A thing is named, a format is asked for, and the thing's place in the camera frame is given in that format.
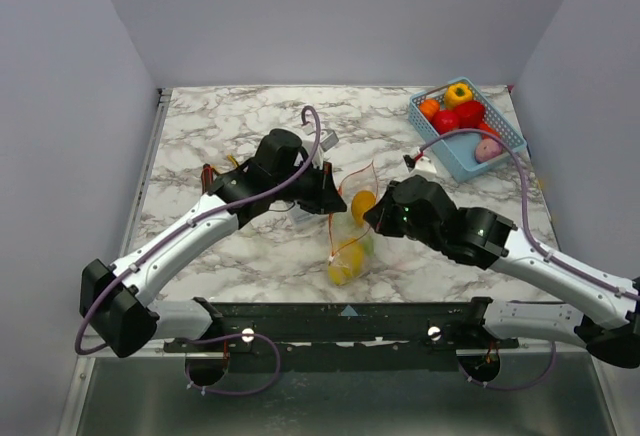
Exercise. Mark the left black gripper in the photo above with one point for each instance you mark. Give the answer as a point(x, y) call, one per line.
point(326, 198)

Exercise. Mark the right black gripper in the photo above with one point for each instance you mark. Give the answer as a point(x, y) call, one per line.
point(388, 209)

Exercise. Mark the yellow toy orange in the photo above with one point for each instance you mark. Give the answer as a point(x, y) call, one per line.
point(362, 202)

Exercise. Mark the clear zip top bag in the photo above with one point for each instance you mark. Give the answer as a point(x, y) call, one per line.
point(363, 179)

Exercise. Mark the yellow toy lemon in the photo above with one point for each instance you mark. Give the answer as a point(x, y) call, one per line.
point(350, 259)

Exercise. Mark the blue plastic basket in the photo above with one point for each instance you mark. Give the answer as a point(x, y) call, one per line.
point(457, 153)

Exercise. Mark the red toy apple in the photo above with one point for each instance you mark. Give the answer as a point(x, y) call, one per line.
point(445, 121)

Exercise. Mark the red toy bell pepper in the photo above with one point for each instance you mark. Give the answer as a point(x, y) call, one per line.
point(470, 114)

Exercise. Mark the yellow toy corn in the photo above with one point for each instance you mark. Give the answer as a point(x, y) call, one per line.
point(339, 275)

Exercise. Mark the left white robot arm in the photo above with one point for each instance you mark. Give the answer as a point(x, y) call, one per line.
point(118, 300)

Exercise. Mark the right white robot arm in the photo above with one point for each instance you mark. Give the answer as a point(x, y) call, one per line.
point(594, 310)

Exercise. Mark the orange toy pumpkin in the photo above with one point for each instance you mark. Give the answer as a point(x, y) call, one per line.
point(429, 108)

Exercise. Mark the pink toy onion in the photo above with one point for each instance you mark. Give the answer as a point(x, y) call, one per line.
point(486, 150)

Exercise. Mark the red black utility knife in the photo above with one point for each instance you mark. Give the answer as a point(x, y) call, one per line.
point(207, 177)

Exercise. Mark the yellow toy bell pepper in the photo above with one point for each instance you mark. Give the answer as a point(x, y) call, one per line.
point(457, 94)

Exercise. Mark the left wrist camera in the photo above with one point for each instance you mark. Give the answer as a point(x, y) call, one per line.
point(328, 140)

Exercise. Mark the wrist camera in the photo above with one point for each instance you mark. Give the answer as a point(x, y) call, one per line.
point(419, 164)
point(328, 140)

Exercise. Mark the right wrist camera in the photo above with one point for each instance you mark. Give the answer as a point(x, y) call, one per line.
point(419, 164)

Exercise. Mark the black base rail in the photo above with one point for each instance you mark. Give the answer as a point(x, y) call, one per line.
point(341, 337)

